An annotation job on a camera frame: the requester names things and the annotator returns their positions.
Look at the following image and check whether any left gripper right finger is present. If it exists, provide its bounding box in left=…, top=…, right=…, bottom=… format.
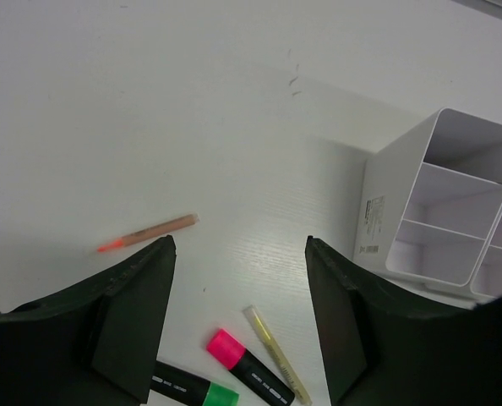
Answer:
left=305, top=237, right=502, bottom=405

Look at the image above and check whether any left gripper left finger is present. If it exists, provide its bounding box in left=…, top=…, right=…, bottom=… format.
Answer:
left=0, top=236, right=177, bottom=405

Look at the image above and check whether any green cap black highlighter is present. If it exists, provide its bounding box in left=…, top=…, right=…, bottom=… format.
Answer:
left=150, top=360, right=239, bottom=406

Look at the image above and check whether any pink cap black highlighter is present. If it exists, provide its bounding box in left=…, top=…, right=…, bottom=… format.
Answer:
left=205, top=328, right=296, bottom=406

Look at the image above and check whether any orange highlighter pencil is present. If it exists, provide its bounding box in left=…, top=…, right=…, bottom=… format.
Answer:
left=96, top=214, right=199, bottom=253

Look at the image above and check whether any yellow slim highlighter pen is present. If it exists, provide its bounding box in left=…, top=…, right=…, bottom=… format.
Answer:
left=243, top=305, right=313, bottom=406

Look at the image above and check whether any left white divided container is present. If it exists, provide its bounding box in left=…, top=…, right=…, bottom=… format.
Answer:
left=353, top=108, right=502, bottom=298

